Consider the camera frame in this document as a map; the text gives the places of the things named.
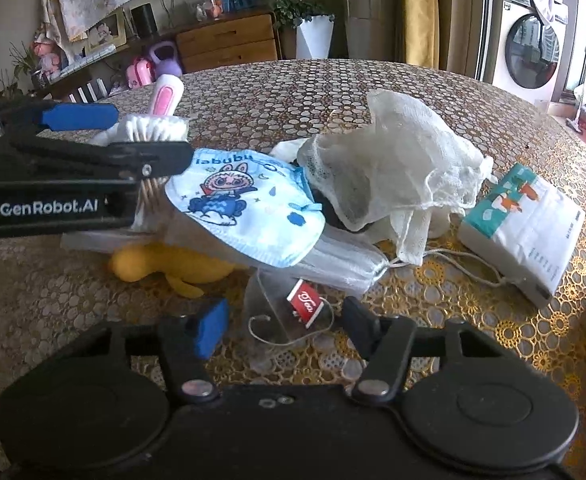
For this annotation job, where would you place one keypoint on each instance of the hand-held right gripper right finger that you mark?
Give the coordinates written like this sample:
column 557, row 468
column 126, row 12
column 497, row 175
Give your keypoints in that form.
column 360, row 325

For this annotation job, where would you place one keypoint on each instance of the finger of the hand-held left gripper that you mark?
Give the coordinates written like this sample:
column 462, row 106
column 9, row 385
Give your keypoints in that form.
column 158, row 157
column 80, row 116

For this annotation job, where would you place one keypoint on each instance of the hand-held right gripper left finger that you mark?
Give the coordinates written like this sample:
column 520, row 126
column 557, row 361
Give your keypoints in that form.
column 210, row 327

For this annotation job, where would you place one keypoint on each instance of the white face masks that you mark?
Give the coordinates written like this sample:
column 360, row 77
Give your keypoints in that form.
column 338, row 265

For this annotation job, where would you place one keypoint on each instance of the blue printed face mask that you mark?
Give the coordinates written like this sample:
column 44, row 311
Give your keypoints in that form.
column 233, row 205

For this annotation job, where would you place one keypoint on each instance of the yellow plush duck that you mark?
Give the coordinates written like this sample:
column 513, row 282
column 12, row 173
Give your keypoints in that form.
column 148, row 262

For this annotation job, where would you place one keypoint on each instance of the white lace cloth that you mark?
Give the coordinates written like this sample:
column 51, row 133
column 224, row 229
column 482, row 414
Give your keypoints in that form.
column 398, row 170

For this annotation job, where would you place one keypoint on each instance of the tea bag with red label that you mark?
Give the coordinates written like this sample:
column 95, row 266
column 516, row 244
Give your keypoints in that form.
column 305, row 302

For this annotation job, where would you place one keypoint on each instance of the pink plush toy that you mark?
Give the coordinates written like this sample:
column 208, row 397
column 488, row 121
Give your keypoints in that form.
column 48, row 57

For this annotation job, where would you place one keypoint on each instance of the small potted plant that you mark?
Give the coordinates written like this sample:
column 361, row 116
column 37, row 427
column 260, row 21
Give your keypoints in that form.
column 25, row 62

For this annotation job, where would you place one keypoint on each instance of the pink toy case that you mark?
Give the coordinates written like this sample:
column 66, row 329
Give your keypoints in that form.
column 143, row 71

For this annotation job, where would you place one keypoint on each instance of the purple kettlebell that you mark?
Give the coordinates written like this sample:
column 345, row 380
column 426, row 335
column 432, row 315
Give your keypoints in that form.
column 165, row 60

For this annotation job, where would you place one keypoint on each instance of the black speaker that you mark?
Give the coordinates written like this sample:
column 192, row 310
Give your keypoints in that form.
column 143, row 20

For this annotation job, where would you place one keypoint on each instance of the wooden dresser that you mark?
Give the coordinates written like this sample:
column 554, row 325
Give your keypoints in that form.
column 223, row 45

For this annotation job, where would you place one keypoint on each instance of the patterned tablecloth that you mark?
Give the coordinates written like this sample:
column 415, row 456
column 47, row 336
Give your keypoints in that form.
column 298, row 95

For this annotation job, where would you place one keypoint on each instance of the tissue pack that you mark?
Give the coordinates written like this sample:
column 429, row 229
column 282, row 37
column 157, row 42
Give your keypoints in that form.
column 523, row 230

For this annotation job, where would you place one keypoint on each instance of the white planter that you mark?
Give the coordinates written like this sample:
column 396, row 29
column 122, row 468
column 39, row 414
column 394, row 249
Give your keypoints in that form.
column 315, row 37

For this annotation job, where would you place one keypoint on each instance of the yellow curtain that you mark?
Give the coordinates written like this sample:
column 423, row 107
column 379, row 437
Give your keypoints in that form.
column 420, row 10

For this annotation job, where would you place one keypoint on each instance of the white washing machine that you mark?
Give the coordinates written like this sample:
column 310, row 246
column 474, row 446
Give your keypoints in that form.
column 528, row 50

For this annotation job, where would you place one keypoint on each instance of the photo frame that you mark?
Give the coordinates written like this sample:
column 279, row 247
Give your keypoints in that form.
column 105, row 30

